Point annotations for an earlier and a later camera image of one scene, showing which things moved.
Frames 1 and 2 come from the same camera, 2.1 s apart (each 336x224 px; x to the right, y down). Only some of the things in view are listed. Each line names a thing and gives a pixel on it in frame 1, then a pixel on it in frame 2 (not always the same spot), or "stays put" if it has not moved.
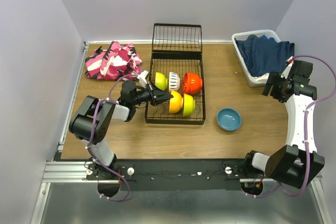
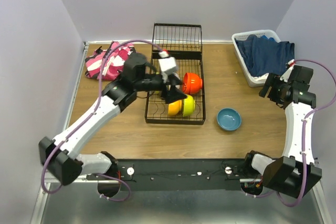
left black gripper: [155, 93] → [172, 81]
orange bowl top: [192, 83] stays put
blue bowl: [229, 119] stays put
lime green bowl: [188, 105] stays put
